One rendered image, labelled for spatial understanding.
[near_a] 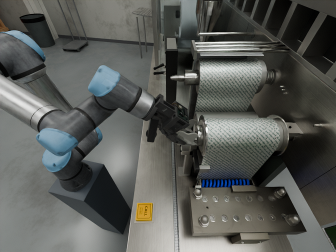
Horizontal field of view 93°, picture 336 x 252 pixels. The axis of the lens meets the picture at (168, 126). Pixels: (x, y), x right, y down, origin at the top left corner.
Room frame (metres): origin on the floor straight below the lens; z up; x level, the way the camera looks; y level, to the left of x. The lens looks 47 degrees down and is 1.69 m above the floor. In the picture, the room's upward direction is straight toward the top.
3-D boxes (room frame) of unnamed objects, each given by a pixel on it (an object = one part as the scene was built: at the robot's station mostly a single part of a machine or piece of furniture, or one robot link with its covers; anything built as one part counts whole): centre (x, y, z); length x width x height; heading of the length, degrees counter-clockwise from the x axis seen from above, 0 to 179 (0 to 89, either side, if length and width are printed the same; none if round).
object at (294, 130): (0.37, -0.42, 1.28); 0.06 x 0.05 x 0.02; 91
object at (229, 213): (0.19, -0.29, 1.00); 0.40 x 0.16 x 0.06; 91
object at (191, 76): (0.61, -0.10, 1.34); 0.06 x 0.06 x 0.06; 1
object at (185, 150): (0.40, -0.09, 1.05); 0.06 x 0.05 x 0.31; 91
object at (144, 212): (0.20, 0.11, 0.91); 0.07 x 0.07 x 0.02; 1
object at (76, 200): (0.37, 0.47, 0.45); 0.20 x 0.20 x 0.90; 77
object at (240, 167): (0.30, -0.24, 1.11); 0.23 x 0.01 x 0.18; 91
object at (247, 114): (0.48, -0.25, 1.18); 0.26 x 0.12 x 0.12; 91
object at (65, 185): (0.37, 0.47, 0.95); 0.15 x 0.15 x 0.10
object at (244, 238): (0.09, -0.31, 0.97); 0.10 x 0.03 x 0.11; 91
